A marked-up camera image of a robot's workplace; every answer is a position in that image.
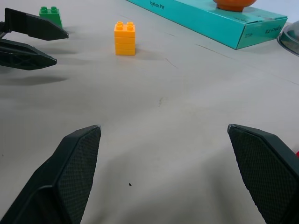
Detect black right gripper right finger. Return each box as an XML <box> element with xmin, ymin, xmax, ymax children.
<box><xmin>227</xmin><ymin>124</ymin><xmax>299</xmax><ymax>224</ymax></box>

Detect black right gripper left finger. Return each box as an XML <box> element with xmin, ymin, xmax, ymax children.
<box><xmin>0</xmin><ymin>125</ymin><xmax>102</xmax><ymax>224</ymax></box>

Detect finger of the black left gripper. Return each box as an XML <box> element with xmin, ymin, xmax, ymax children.
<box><xmin>4</xmin><ymin>7</ymin><xmax>69</xmax><ymax>41</ymax></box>
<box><xmin>0</xmin><ymin>38</ymin><xmax>57</xmax><ymax>72</ymax></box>

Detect green toy brick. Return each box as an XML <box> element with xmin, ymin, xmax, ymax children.
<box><xmin>39</xmin><ymin>6</ymin><xmax>64</xmax><ymax>28</ymax></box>

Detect yellow toy bricks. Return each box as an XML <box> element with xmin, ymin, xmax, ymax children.
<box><xmin>114</xmin><ymin>21</ymin><xmax>136</xmax><ymax>56</ymax></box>

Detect teal cardboard box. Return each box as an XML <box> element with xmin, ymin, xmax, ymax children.
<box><xmin>126</xmin><ymin>0</ymin><xmax>288</xmax><ymax>50</ymax></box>

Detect orange round bowl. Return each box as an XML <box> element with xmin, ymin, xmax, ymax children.
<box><xmin>212</xmin><ymin>0</ymin><xmax>257</xmax><ymax>12</ymax></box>

